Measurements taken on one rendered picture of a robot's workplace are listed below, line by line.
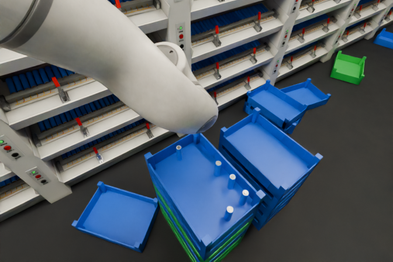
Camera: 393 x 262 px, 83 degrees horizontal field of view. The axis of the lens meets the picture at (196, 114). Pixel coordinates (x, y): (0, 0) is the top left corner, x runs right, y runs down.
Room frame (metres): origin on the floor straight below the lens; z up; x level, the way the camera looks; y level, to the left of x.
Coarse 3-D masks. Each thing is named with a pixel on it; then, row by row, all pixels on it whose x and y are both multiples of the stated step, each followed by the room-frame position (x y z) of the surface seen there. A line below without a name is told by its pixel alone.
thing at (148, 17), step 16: (112, 0) 0.80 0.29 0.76; (128, 0) 0.82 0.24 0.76; (144, 0) 0.83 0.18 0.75; (160, 0) 0.84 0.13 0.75; (128, 16) 0.77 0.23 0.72; (144, 16) 0.78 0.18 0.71; (160, 16) 0.80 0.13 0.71; (144, 32) 0.76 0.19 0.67; (0, 48) 0.56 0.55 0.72; (0, 64) 0.51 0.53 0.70; (16, 64) 0.53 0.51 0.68; (32, 64) 0.56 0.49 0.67
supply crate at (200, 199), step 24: (192, 144) 0.46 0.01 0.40; (168, 168) 0.36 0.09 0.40; (192, 168) 0.36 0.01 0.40; (168, 192) 0.26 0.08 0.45; (192, 192) 0.28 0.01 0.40; (216, 192) 0.28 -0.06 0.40; (240, 192) 0.28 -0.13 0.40; (192, 216) 0.22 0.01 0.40; (216, 216) 0.22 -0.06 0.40; (240, 216) 0.22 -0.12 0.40; (216, 240) 0.15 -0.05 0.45
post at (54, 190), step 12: (0, 120) 0.46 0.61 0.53; (0, 132) 0.45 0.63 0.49; (12, 132) 0.46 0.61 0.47; (24, 132) 0.52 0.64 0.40; (24, 144) 0.46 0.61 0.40; (0, 156) 0.42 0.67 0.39; (24, 156) 0.44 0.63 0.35; (12, 168) 0.41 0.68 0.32; (24, 168) 0.43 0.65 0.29; (48, 168) 0.46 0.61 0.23; (24, 180) 0.41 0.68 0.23; (48, 192) 0.42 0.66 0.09; (60, 192) 0.44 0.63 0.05
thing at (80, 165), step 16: (128, 128) 0.74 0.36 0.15; (144, 128) 0.76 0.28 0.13; (160, 128) 0.78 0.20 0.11; (96, 144) 0.64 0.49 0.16; (112, 144) 0.66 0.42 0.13; (128, 144) 0.67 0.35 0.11; (144, 144) 0.70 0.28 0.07; (64, 160) 0.55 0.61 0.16; (80, 160) 0.57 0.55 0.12; (96, 160) 0.57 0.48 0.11; (112, 160) 0.60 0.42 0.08; (64, 176) 0.49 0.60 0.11; (80, 176) 0.51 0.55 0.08
